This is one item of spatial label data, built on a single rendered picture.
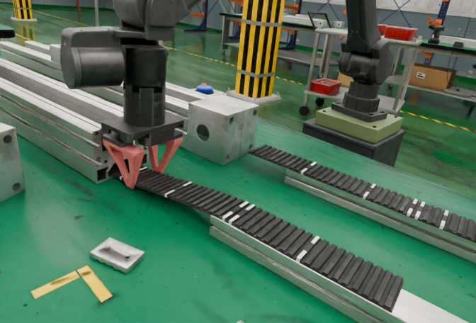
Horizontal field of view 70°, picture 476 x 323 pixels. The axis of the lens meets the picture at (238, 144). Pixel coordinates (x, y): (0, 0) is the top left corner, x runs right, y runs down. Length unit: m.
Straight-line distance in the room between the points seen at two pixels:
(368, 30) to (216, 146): 0.43
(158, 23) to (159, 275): 0.29
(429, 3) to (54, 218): 8.02
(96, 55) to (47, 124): 0.23
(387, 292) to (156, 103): 0.35
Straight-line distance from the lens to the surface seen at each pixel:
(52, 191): 0.56
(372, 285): 0.38
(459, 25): 8.03
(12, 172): 0.55
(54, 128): 0.62
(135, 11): 0.44
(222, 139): 0.59
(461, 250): 0.54
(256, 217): 0.43
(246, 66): 3.93
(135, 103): 0.48
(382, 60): 0.86
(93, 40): 0.44
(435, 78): 5.27
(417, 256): 0.51
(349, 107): 0.91
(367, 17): 0.82
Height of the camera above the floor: 1.06
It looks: 23 degrees down
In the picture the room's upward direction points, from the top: 6 degrees clockwise
